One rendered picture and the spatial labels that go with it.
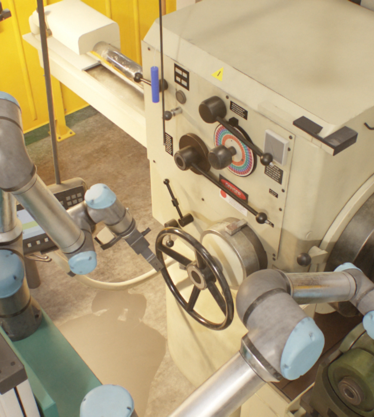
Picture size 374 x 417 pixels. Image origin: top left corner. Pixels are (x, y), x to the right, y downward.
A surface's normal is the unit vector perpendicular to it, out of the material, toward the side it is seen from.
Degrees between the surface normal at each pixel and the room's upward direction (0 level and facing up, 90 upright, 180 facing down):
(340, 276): 30
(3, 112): 25
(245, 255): 45
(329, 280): 38
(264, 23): 0
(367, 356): 13
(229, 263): 72
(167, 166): 90
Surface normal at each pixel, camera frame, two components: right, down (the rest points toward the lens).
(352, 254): -0.67, 0.05
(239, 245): 0.29, -0.42
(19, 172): 0.62, 0.23
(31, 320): 0.84, 0.09
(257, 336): -0.59, -0.58
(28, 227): 0.40, 0.34
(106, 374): 0.00, -0.73
